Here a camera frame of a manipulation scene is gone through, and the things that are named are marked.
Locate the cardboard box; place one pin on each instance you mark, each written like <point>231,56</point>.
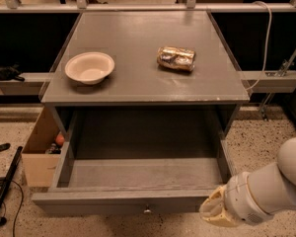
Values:
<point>41,153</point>

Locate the metal railing frame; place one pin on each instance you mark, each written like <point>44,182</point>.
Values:
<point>79,6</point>

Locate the orange ball in box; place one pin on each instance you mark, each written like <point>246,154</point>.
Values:
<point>59,139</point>

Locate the grey drawer cabinet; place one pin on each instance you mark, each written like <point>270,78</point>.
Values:
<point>132,40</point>

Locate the black cloth item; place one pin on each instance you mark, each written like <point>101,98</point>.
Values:
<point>10,73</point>

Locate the black pole stand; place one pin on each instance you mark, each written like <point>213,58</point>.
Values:
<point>5,183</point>

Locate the grey top drawer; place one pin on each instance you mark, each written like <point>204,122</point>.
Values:
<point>137,161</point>

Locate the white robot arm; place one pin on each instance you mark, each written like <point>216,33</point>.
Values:
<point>254,198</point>

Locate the crushed gold can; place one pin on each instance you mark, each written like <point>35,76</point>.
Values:
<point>176,58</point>

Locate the white paper bowl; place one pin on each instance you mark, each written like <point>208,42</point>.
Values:
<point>89,68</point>

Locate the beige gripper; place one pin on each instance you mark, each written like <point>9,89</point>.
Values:
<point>242,199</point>

